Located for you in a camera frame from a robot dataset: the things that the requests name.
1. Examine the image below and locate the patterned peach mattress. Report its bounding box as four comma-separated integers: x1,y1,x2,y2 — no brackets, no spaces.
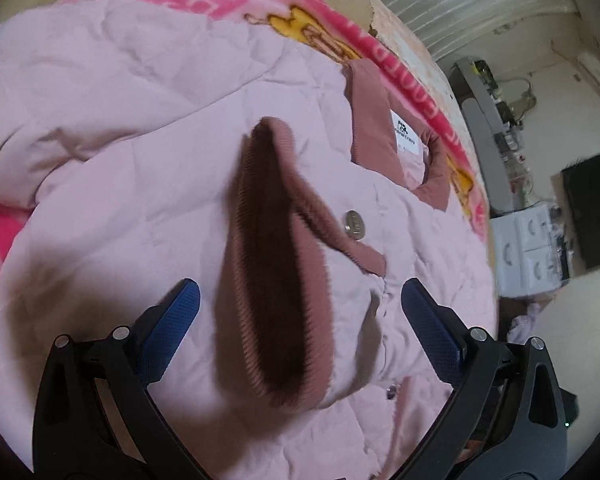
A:
370,5,481,176

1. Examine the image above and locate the white drawer cabinet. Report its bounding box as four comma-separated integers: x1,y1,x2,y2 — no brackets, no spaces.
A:
490,205,567,296

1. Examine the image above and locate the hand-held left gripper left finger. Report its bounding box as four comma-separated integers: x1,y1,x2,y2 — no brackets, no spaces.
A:
32,278,216,480

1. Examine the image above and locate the black television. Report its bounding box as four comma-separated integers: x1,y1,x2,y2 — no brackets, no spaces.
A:
561,154,600,270

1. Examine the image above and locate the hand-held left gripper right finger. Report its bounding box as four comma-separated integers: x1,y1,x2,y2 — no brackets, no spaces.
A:
401,277,569,480

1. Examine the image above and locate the pink printed blanket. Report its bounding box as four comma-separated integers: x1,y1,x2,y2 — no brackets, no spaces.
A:
0,0,493,411

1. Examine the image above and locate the white air conditioner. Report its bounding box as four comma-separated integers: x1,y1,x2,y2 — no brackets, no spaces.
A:
577,52,600,96

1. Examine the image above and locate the grey desk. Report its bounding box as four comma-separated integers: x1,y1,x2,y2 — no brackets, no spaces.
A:
450,57,526,216

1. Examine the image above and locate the lilac clothes pile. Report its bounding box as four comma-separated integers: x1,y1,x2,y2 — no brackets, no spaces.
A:
507,300,556,346

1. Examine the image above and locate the pink quilted jacket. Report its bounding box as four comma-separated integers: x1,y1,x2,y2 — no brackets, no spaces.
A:
0,0,501,480

